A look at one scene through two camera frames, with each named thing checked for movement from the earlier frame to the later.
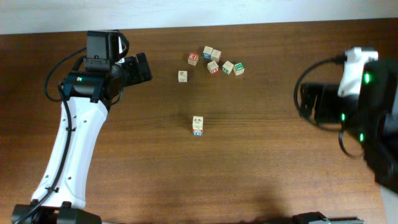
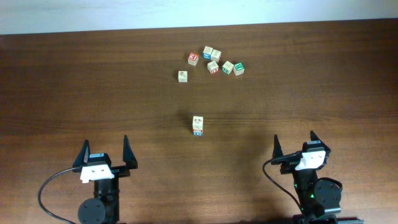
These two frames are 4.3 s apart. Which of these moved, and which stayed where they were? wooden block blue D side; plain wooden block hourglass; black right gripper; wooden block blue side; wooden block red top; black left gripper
Moved: black right gripper; black left gripper
Stayed: plain wooden block hourglass; wooden block blue D side; wooden block blue side; wooden block red top
